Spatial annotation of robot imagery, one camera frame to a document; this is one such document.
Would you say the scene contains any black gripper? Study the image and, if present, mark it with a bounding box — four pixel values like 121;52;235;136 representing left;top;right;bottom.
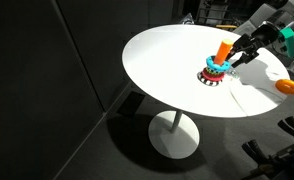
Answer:
228;23;281;69

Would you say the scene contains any blue dotted toy ring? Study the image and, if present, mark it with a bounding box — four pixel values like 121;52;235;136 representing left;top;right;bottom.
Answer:
205;55;232;73

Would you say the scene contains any orange peg striped-base stacking stand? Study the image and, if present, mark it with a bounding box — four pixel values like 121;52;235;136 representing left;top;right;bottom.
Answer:
196;38;235;88

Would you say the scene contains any yellow flat object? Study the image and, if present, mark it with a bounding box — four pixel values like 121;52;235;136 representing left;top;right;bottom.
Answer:
215;24;238;30

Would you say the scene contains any black floor plate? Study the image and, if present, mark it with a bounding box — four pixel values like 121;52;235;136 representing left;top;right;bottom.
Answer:
116;91;147;118

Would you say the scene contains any clear ring with coloured beads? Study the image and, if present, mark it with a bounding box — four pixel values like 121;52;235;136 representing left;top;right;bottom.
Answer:
227;68;241;80

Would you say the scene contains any yellow-green beaded toy ring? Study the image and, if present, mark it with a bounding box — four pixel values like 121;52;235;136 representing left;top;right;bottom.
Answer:
205;66;226;76

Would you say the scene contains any red ridged toy ring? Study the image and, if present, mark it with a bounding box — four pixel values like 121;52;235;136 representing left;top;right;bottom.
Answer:
201;67;226;83

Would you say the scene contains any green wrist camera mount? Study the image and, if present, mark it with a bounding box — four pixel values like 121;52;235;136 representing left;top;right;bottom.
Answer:
278;26;294;59

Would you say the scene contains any orange knobby toy ring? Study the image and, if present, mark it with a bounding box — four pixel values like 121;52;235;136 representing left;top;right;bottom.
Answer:
275;78;294;96

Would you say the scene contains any white table pedestal base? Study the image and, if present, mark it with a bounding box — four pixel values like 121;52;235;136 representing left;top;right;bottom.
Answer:
148;109;201;160

